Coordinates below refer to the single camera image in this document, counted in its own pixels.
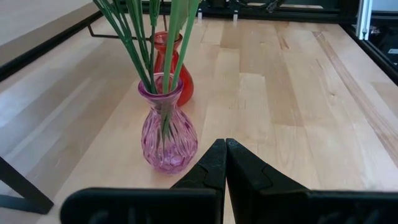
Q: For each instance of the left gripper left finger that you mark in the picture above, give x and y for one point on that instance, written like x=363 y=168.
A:
x=186 y=202

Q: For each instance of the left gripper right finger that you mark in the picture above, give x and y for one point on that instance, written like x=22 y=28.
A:
x=273 y=205

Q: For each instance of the purple ribbed glass vase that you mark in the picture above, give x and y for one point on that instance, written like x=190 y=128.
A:
x=174 y=149

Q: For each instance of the red glass vase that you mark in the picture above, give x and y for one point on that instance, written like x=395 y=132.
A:
x=186 y=84

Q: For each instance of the wooden shelf board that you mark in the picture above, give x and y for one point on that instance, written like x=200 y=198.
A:
x=31 y=40

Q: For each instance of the black metal shelf frame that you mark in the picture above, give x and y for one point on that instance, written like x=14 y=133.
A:
x=28 y=193

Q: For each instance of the black table rig frame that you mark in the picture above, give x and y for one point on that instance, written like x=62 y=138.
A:
x=311 y=15

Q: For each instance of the silver aluminium post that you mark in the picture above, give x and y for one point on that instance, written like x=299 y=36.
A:
x=364 y=18

